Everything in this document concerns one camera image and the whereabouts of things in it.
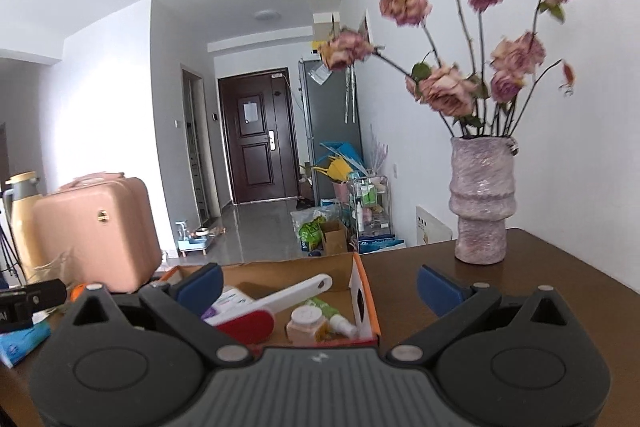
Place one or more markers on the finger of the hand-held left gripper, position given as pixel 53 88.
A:
pixel 47 294

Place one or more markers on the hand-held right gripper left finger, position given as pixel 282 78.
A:
pixel 200 287

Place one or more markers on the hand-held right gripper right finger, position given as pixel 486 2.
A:
pixel 440 289

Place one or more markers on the orange-rimmed cardboard box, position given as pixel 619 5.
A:
pixel 300 269

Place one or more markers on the blue tissue pack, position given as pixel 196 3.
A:
pixel 22 344

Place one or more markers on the white purple carton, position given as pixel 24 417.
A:
pixel 235 300

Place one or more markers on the pet water feeder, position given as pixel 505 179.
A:
pixel 197 239

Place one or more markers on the white flat board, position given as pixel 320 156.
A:
pixel 434 227

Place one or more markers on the black tripod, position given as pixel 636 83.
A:
pixel 7 237

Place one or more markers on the blue white carton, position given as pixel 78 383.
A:
pixel 380 244

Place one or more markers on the beige thermos flask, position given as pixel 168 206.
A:
pixel 22 217

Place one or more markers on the pink hard-shell suitcase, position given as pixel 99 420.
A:
pixel 100 232

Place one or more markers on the white red lint brush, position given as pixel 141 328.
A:
pixel 295 293

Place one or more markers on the pink textured vase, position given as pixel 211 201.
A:
pixel 482 202

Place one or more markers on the green spray bottle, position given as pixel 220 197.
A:
pixel 340 325

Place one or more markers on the metal rolling cart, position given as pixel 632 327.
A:
pixel 370 207

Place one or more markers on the pink jar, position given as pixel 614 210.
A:
pixel 305 324

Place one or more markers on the open brown cardboard box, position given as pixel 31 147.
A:
pixel 334 238

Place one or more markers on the green printed plastic bag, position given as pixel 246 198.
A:
pixel 310 232

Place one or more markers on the black shoes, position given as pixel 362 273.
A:
pixel 304 204

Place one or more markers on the pink bucket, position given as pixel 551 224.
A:
pixel 341 192

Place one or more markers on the pale purple dried plant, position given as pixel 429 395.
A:
pixel 379 152

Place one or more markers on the dark brown entrance door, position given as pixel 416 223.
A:
pixel 257 147

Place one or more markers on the blue yellow plastic toy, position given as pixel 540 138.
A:
pixel 340 164

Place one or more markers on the bunch of dried pink roses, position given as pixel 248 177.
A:
pixel 447 89

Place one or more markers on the grey refrigerator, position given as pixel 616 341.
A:
pixel 330 117

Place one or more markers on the white folded umbrella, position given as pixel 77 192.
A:
pixel 347 99
pixel 354 97

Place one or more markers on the clear plastic pouch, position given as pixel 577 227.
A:
pixel 320 74

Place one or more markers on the yellow box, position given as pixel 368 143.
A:
pixel 316 45

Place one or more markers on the round ceiling light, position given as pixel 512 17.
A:
pixel 266 14

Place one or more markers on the interior door frame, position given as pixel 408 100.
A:
pixel 195 147

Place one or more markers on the wall electrical panel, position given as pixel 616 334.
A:
pixel 367 24

